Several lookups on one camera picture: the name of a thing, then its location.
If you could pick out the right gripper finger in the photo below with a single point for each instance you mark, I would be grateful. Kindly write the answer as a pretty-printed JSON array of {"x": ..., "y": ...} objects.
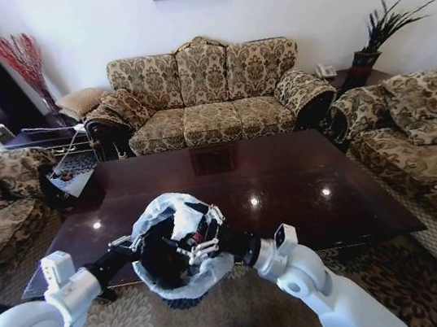
[
  {"x": 215, "y": 215},
  {"x": 201, "y": 251}
]

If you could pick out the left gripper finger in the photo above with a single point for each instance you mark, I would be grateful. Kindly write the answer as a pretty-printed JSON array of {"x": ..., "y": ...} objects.
[{"x": 137, "y": 242}]

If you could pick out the black round trash bin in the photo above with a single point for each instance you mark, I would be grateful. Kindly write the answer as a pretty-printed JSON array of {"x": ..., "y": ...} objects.
[{"x": 160, "y": 258}]

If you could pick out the white paper trash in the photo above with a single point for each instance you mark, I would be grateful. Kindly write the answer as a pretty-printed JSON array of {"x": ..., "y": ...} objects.
[{"x": 186, "y": 222}]

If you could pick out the white plastic bin liner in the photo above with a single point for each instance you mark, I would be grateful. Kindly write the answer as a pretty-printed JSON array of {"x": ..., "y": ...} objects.
[{"x": 156, "y": 212}]

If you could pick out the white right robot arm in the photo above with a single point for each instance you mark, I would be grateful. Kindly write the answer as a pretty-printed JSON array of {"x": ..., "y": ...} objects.
[{"x": 322, "y": 279}]

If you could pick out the square bin with white liner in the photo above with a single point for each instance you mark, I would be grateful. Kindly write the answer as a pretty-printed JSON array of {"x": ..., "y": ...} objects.
[{"x": 75, "y": 185}]

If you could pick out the dark wooden coffee table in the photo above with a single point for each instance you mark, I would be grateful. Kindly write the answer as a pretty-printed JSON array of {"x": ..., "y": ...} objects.
[{"x": 285, "y": 170}]

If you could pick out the patterned three-seat sofa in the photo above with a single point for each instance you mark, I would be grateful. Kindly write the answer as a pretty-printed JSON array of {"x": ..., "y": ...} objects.
[{"x": 212, "y": 123}]

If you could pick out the small patterned sofa pillow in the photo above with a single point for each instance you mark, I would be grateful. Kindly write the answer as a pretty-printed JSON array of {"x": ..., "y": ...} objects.
[{"x": 127, "y": 105}]

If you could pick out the glass-topped side table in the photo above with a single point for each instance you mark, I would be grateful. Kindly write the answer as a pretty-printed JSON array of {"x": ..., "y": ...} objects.
[{"x": 42, "y": 137}]

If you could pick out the plain gold cushion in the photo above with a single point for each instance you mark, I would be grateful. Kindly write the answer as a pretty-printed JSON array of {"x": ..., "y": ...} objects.
[{"x": 79, "y": 101}]

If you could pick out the white desk telephone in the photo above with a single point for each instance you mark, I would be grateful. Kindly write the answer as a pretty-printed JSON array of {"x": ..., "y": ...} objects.
[{"x": 325, "y": 70}]

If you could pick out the patterned sofa with cushion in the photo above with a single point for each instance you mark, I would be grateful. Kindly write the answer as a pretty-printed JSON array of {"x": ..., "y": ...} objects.
[{"x": 409, "y": 176}]

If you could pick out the dark wooden side table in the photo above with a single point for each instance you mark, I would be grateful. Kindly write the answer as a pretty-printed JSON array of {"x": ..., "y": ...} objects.
[{"x": 358, "y": 77}]

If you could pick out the red decorative branches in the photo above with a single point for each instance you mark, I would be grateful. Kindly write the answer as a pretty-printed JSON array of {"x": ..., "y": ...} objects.
[{"x": 24, "y": 61}]

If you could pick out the dark red plant vase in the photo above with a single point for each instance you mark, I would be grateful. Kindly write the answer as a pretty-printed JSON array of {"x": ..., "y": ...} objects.
[{"x": 366, "y": 59}]

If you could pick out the large patterned square cushion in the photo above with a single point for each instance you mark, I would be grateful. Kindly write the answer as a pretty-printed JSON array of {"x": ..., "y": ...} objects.
[{"x": 428, "y": 107}]

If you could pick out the green decorative plant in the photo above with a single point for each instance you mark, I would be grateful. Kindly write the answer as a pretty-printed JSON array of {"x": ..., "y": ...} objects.
[{"x": 384, "y": 23}]

